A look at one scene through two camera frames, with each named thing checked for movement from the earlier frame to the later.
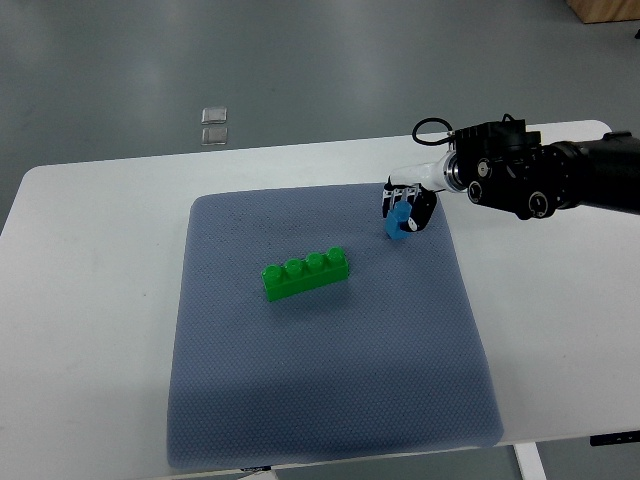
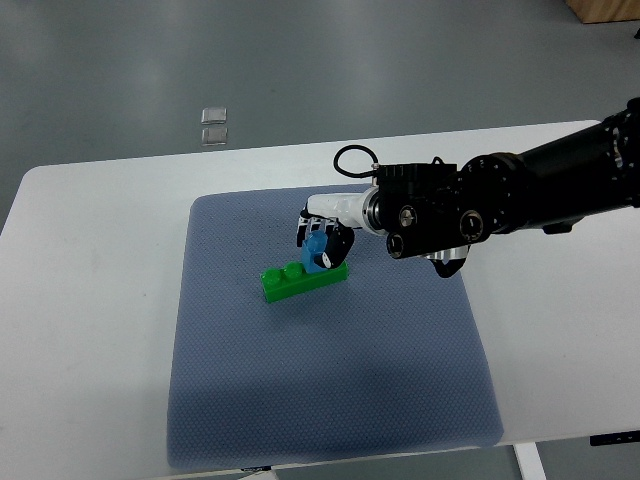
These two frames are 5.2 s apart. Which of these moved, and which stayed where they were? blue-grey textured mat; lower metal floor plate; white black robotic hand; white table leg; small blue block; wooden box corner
Moved: white black robotic hand; small blue block
Stayed: white table leg; lower metal floor plate; wooden box corner; blue-grey textured mat
